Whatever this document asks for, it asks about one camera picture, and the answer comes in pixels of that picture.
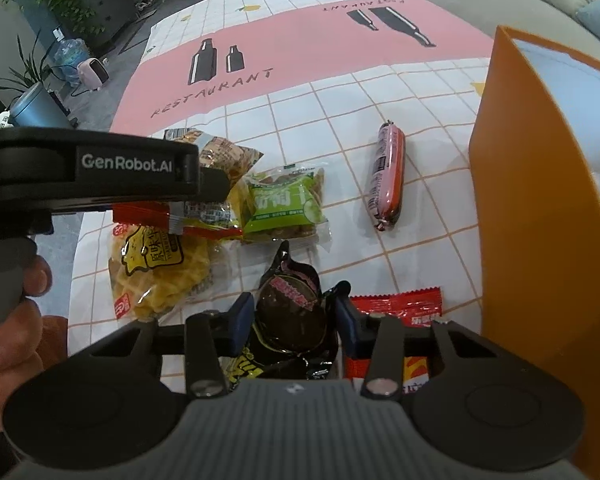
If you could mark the dark grey cabinet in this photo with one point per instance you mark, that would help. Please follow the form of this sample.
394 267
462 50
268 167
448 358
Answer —
110 0

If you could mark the long leaf potted plant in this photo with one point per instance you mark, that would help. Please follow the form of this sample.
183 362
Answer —
25 67

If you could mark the pink small heater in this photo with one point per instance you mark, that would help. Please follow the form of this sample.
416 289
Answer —
94 74

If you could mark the green snack packet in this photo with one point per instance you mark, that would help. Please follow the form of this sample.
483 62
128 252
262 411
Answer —
280 202

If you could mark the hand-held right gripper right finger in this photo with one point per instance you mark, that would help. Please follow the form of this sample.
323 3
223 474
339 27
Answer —
347 325

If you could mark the dark shiny snack packet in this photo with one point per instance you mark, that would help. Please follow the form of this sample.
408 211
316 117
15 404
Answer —
292 310

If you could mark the red orange snack packet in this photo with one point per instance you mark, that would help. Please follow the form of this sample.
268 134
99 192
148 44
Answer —
410 305

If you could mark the pink white printed tablecloth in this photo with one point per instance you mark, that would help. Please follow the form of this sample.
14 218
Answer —
305 85

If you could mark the yellow waffle snack packet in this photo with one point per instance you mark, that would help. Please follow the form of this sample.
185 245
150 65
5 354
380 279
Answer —
150 270

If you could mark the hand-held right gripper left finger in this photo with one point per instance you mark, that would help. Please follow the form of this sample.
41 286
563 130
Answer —
242 322

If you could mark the pink sausage stick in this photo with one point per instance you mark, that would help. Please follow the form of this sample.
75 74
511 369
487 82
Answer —
389 180

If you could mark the person's left hand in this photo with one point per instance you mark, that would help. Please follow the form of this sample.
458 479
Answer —
15 360

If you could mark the brown striped snack packet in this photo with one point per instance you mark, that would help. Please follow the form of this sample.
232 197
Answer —
225 160

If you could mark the blue water jug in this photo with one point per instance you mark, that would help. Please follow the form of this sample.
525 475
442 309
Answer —
70 57

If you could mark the orange cardboard box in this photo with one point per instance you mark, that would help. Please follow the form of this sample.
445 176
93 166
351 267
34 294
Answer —
530 235

